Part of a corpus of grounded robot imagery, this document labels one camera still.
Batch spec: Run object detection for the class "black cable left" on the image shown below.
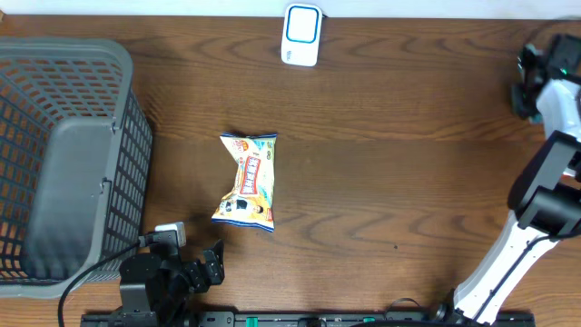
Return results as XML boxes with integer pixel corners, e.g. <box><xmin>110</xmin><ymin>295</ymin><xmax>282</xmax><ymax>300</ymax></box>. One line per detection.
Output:
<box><xmin>57</xmin><ymin>233</ymin><xmax>178</xmax><ymax>327</ymax></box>

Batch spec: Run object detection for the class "yellow noodle snack bag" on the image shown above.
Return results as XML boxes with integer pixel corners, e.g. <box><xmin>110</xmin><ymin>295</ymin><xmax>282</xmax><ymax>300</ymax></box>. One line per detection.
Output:
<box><xmin>212</xmin><ymin>133</ymin><xmax>277</xmax><ymax>233</ymax></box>

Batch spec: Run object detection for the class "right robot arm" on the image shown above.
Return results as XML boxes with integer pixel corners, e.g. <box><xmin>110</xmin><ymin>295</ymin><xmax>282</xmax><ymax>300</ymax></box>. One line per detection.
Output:
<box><xmin>432</xmin><ymin>34</ymin><xmax>580</xmax><ymax>326</ymax></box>

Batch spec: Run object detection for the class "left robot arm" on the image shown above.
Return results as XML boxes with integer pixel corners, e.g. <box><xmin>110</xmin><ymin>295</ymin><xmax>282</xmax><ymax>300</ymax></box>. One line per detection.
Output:
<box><xmin>106</xmin><ymin>240</ymin><xmax>225</xmax><ymax>327</ymax></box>

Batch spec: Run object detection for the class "grey plastic basket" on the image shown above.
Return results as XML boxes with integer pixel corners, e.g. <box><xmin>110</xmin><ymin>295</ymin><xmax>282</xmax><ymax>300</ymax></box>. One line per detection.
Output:
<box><xmin>1</xmin><ymin>37</ymin><xmax>153</xmax><ymax>299</ymax></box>

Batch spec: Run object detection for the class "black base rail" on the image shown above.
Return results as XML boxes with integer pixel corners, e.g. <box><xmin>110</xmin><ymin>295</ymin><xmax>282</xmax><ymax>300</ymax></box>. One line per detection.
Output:
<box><xmin>81</xmin><ymin>310</ymin><xmax>537</xmax><ymax>327</ymax></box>

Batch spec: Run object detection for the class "white barcode scanner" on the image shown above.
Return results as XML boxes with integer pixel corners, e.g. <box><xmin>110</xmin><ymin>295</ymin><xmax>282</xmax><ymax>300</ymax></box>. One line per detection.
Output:
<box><xmin>281</xmin><ymin>4</ymin><xmax>323</xmax><ymax>67</ymax></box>

